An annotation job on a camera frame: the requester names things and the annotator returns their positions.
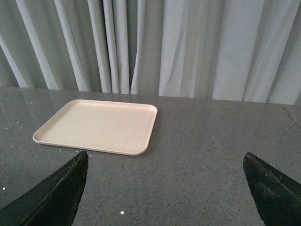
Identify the cream rectangular plastic tray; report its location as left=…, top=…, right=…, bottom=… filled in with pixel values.
left=32, top=99, right=158, bottom=156

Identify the grey-white pleated curtain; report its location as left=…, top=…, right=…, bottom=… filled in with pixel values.
left=0, top=0, right=301, bottom=105

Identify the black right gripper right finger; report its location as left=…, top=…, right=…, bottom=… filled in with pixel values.
left=243, top=152, right=301, bottom=226

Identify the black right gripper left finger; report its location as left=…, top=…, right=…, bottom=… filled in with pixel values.
left=0, top=151, right=88, bottom=226

